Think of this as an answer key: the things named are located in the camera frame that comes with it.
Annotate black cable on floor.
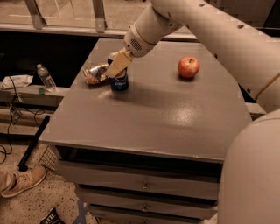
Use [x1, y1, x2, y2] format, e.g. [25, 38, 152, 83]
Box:
[0, 76, 45, 165]

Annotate metal window railing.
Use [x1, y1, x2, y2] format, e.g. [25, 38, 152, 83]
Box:
[0, 0, 200, 42]

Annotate blue pepsi can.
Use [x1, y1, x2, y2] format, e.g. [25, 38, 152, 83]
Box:
[108, 58, 129, 91]

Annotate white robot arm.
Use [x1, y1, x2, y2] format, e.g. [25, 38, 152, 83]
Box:
[107, 0, 280, 224]

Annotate clear plastic water bottle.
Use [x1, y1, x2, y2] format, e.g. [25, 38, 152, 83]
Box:
[37, 64, 57, 92]

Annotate white crumpled bag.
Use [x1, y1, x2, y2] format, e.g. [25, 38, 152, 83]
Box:
[1, 74, 33, 89]

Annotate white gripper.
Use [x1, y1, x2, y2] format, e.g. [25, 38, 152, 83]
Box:
[106, 24, 155, 78]

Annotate grey drawer cabinet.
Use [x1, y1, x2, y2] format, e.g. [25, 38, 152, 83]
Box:
[41, 42, 251, 224]

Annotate tan sneaker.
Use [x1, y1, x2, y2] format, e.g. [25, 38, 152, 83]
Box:
[0, 165, 47, 199]

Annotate black stick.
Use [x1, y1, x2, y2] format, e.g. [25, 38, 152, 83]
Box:
[17, 115, 50, 172]

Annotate black printed packet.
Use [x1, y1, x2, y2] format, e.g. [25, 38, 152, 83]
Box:
[39, 207, 65, 224]

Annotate red apple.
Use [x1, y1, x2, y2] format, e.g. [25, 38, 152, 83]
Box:
[178, 56, 200, 79]

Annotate wire mesh basket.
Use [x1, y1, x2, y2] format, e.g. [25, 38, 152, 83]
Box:
[38, 146, 60, 175]

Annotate crushed orange can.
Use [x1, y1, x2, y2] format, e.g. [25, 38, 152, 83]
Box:
[83, 64, 109, 85]

